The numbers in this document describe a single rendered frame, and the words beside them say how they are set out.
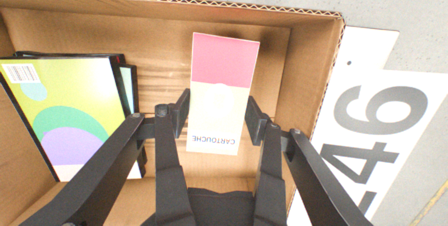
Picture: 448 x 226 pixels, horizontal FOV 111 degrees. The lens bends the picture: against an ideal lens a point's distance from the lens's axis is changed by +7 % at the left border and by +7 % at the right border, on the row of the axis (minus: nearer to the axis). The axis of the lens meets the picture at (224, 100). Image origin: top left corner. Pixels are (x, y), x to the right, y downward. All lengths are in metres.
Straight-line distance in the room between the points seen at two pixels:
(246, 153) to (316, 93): 0.17
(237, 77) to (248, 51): 0.03
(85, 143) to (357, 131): 0.34
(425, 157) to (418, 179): 0.26
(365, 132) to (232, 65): 0.15
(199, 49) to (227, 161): 0.21
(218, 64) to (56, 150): 0.26
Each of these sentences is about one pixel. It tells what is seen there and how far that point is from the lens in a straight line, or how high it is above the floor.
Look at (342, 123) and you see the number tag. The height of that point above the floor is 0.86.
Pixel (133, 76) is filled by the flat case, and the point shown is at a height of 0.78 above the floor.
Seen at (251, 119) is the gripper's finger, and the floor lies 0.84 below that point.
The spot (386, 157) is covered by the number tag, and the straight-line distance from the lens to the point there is 0.23.
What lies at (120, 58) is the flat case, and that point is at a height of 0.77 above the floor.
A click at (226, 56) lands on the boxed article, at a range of 0.18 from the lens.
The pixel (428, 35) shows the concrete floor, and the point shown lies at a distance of 1.62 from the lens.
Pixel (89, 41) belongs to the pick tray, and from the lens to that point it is 0.28.
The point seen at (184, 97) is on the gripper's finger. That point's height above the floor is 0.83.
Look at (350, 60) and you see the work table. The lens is 0.31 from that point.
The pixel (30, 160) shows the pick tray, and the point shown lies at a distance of 0.38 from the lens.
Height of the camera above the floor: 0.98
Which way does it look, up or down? 69 degrees down
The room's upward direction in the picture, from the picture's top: 174 degrees clockwise
